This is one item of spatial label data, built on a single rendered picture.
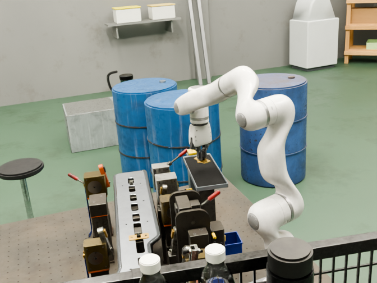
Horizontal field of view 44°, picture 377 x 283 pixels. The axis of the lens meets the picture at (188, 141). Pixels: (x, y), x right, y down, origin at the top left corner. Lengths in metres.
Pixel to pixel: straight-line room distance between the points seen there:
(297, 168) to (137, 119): 1.60
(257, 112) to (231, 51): 7.98
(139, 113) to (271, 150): 2.87
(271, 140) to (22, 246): 1.56
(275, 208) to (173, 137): 2.22
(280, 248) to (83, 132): 5.21
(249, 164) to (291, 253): 3.84
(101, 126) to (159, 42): 3.50
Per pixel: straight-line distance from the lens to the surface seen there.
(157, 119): 3.86
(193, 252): 1.48
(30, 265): 2.53
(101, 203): 2.24
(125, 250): 1.92
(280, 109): 1.65
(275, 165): 1.69
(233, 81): 1.71
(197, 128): 2.03
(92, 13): 8.72
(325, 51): 9.67
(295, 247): 0.76
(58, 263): 2.49
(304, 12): 9.53
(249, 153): 4.52
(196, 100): 1.89
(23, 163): 3.88
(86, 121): 5.84
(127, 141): 4.60
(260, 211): 1.72
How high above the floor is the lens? 2.03
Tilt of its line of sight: 20 degrees down
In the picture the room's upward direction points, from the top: 4 degrees counter-clockwise
